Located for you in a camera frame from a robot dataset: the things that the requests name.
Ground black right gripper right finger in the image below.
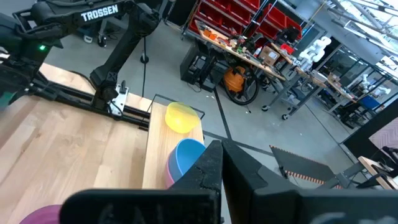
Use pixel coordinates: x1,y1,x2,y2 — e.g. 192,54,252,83
221,139,398,224

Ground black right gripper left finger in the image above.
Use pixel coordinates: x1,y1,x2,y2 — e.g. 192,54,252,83
58,139,224,224

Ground pink bowl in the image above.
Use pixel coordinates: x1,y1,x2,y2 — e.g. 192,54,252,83
164,146,185,189

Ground blue bowl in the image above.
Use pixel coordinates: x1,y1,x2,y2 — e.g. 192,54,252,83
175,138,207,183

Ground yellow translucent bowl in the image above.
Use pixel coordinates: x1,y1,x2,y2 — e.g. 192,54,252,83
164,101,200,134

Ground red bowl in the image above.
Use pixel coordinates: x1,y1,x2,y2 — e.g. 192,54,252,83
19,204,63,224

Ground black mat with striped edge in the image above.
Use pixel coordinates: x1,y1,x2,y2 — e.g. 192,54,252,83
269,144,343,189

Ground black bicycle wheel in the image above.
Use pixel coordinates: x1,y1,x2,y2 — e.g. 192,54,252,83
223,67,260,106

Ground orange shop vacuum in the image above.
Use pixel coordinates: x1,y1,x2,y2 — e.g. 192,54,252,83
223,65,247,93

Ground black computer tower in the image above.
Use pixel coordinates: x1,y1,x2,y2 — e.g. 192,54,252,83
180,43,225,93

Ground long wooden workbench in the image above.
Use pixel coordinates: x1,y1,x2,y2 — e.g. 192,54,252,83
194,20,287,82

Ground cardboard box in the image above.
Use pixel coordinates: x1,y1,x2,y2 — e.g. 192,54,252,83
259,45,281,66

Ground wooden shelf with black frame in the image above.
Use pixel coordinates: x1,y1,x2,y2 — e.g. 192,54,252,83
142,93,206,190

